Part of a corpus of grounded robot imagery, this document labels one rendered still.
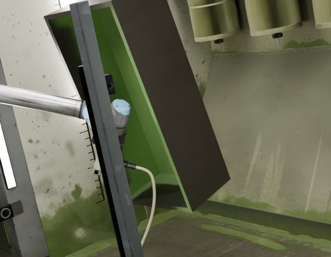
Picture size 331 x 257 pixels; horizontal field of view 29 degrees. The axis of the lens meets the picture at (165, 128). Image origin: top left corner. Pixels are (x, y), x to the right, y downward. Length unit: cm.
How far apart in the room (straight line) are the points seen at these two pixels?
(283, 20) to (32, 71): 160
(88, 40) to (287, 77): 246
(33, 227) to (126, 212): 207
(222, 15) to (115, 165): 246
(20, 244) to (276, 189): 166
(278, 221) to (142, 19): 162
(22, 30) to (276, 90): 172
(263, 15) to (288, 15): 15
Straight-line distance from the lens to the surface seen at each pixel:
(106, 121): 213
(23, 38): 414
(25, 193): 417
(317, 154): 401
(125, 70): 384
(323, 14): 369
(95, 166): 326
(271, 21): 403
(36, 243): 426
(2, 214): 410
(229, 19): 448
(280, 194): 411
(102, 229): 448
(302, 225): 398
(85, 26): 210
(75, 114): 303
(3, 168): 406
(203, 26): 447
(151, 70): 325
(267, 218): 417
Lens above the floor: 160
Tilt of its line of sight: 11 degrees down
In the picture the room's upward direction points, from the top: 11 degrees counter-clockwise
